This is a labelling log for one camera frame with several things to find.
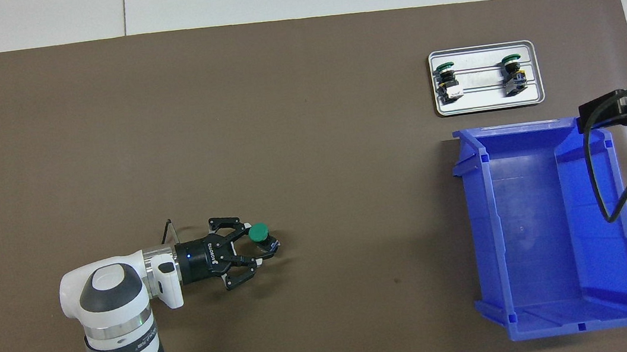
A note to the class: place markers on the green push button switch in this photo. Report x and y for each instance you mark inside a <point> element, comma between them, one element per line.
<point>449,84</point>
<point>514,79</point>
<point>259,232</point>

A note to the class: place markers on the brown table mat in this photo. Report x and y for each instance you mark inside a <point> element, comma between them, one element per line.
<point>337,77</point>

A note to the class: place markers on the blue plastic storage bin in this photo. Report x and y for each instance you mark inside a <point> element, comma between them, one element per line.
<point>536,232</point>

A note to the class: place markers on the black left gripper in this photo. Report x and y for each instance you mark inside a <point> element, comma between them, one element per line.
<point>198,260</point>

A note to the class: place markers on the grey metal tray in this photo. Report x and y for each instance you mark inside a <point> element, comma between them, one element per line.
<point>483,98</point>

